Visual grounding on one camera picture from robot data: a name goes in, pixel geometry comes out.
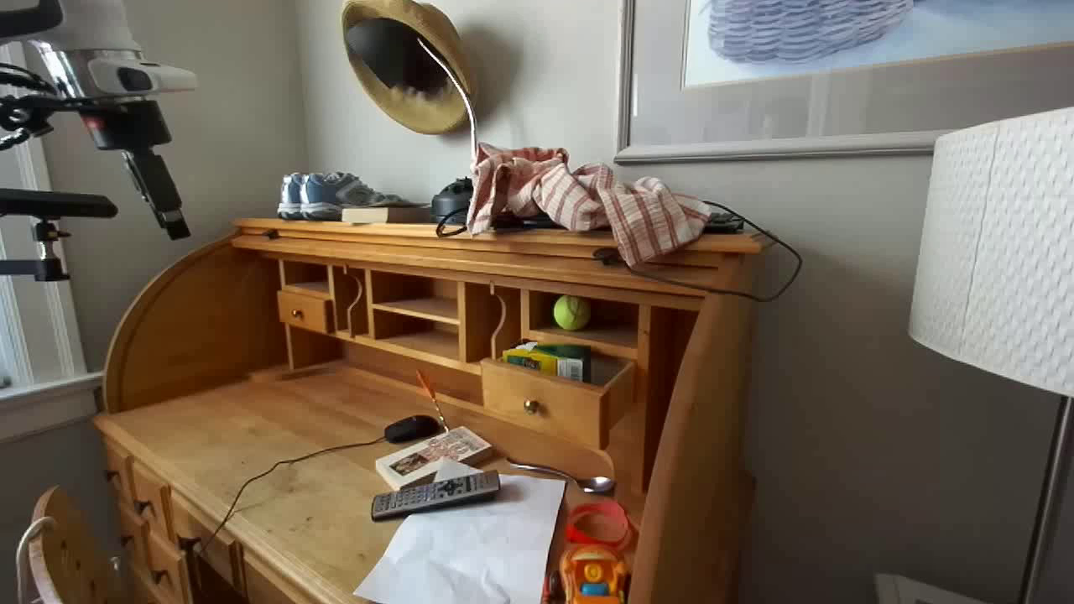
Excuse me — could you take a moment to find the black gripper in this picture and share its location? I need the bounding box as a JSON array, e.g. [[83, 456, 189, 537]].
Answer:
[[76, 99, 195, 246]]

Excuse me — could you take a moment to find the yellow green crayon box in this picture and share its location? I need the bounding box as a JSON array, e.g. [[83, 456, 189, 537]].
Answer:
[[500, 344, 593, 385]]

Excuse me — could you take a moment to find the narrow wooden desk drawer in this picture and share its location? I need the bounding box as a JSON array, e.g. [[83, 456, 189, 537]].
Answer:
[[275, 287, 337, 335]]

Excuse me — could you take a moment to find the wide wooden desk drawer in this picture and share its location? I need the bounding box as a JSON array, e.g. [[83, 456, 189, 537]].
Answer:
[[480, 354, 638, 453]]

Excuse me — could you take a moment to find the blue white sneaker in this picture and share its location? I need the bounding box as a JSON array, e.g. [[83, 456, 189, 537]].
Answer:
[[300, 168, 419, 225], [275, 168, 308, 221]]

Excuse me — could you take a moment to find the wooden roll-top desk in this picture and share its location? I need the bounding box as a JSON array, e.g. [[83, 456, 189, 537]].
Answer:
[[93, 216, 775, 604]]

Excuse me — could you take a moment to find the orange pencil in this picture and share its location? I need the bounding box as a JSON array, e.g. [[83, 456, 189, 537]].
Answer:
[[412, 369, 451, 429]]

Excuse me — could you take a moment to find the black computer mouse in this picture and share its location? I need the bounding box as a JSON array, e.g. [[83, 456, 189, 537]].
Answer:
[[382, 414, 446, 446]]

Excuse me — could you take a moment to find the wooden chair back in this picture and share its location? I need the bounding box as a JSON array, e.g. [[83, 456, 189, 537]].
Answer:
[[11, 484, 121, 604]]

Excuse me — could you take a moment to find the white paperback book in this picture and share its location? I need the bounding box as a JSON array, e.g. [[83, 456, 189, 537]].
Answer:
[[372, 424, 498, 493]]

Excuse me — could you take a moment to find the grey remote control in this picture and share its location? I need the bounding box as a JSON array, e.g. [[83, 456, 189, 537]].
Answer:
[[370, 467, 502, 525]]

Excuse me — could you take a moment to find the green tennis ball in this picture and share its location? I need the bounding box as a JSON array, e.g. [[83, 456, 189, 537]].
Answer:
[[549, 292, 593, 335]]

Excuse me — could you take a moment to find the white paper sheet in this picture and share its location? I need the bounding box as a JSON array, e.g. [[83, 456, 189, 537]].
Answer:
[[351, 459, 570, 604]]

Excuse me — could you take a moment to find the metal spoon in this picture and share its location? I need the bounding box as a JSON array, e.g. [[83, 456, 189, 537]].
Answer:
[[489, 453, 622, 501]]

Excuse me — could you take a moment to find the orange toy car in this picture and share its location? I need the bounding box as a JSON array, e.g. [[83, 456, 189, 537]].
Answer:
[[554, 544, 631, 604]]

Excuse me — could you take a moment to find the white lamp shade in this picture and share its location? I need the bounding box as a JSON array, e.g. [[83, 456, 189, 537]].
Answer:
[[906, 106, 1074, 401]]

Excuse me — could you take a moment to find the grey lamp pole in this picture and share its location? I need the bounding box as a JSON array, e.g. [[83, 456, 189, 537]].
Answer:
[[1020, 396, 1074, 604]]

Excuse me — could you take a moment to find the black stereo camera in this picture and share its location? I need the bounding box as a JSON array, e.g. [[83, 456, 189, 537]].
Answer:
[[0, 187, 121, 221]]

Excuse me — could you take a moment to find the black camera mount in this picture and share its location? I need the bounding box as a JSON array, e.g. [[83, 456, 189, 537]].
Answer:
[[0, 216, 73, 287]]

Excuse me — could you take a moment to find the black mouse cable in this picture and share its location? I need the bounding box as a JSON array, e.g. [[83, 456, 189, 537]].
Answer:
[[195, 433, 389, 552]]

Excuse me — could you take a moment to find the thin white cord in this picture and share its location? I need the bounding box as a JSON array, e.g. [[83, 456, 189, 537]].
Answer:
[[412, 31, 483, 160]]

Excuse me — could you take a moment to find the white strap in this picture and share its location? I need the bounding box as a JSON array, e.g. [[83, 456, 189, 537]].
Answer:
[[11, 514, 59, 604]]

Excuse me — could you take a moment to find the framed wall picture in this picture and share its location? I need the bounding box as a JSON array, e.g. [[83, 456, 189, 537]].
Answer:
[[614, 0, 1074, 168]]

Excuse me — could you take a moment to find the black power cable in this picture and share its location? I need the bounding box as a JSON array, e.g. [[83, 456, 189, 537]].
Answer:
[[591, 197, 808, 307]]

